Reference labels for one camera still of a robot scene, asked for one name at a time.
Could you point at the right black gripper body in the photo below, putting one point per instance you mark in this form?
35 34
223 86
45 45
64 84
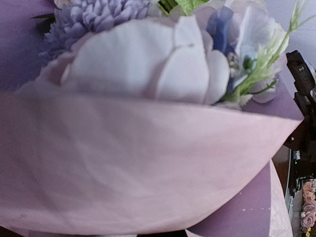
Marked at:
302 145

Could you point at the pale pink rose stem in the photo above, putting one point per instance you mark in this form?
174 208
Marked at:
308 213

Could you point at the purple hydrangea fake flower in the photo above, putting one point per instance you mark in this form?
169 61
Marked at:
209 52

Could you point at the pink purple wrapping paper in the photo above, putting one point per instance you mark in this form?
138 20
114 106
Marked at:
92 164

